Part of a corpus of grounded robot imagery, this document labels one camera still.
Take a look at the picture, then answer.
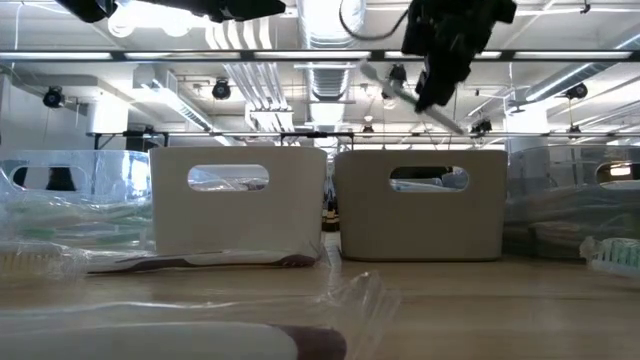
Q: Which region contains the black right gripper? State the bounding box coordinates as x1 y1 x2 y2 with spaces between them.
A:
401 0 519 112

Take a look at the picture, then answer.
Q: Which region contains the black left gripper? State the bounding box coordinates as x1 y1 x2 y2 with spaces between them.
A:
54 0 287 24

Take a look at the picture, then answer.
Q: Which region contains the purple white toothbrush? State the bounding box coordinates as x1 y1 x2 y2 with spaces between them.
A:
87 252 319 275
0 272 401 360

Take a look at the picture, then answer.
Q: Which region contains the grey plastic bin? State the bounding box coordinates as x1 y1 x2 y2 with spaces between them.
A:
333 149 509 262

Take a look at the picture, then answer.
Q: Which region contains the dark translucent plastic bin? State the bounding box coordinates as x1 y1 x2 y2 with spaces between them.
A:
502 145 640 259

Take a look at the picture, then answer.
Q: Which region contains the person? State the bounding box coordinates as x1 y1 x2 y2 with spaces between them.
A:
322 174 341 232

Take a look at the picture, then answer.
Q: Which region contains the white plastic bin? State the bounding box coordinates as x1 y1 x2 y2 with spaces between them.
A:
148 145 329 261

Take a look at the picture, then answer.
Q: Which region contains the clear plastic bin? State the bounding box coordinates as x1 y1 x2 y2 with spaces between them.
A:
0 149 154 251

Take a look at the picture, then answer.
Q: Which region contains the thin hanging cable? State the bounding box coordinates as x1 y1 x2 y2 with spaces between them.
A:
452 87 462 147

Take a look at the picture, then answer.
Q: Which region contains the black ceiling light rail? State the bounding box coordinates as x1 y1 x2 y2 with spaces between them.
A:
0 48 640 63

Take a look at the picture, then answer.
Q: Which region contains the silver ribbed ventilation duct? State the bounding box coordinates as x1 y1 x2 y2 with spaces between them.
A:
298 0 367 104

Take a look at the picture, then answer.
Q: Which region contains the silver round duct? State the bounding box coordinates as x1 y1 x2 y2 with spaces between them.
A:
522 62 616 104

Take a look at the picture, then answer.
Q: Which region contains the white rectangular air duct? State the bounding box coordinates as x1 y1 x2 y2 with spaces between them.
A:
132 67 216 132

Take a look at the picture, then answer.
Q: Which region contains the black background frame bar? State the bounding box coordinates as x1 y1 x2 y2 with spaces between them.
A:
85 130 640 140

